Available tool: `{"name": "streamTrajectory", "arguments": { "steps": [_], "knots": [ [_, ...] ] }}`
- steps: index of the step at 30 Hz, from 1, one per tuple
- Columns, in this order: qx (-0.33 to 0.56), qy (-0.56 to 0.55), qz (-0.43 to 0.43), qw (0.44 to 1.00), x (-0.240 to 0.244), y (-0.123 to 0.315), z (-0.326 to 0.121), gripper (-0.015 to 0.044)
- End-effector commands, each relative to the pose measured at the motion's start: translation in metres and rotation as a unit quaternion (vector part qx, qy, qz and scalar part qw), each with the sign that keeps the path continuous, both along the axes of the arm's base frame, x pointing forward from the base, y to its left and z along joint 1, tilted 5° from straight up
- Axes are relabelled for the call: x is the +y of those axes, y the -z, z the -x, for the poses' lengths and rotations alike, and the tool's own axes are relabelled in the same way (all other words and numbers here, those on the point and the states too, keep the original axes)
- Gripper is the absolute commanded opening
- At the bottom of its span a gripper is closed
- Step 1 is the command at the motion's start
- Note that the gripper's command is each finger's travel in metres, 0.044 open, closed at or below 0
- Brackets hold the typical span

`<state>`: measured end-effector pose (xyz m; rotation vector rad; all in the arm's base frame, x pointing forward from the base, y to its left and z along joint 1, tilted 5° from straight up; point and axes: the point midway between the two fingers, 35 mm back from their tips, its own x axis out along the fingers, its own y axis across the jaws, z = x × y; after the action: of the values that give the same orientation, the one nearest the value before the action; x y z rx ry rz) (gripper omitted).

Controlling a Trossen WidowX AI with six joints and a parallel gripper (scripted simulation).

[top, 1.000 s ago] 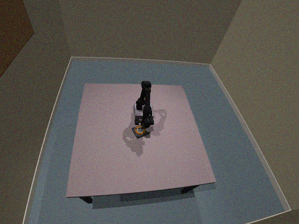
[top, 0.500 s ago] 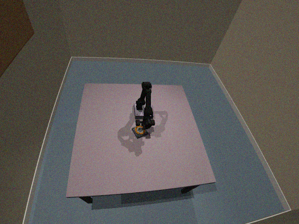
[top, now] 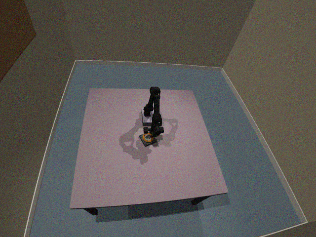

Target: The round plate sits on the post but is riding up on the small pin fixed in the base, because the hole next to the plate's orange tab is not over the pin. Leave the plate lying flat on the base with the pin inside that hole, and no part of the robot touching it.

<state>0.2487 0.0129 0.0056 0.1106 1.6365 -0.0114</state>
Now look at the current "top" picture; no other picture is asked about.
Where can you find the orange round plate with holes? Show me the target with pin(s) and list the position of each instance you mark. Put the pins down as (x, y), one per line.
(148, 140)

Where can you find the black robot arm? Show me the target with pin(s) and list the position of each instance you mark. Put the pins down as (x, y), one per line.
(154, 98)

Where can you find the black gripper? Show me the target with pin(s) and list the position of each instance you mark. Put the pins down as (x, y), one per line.
(146, 129)

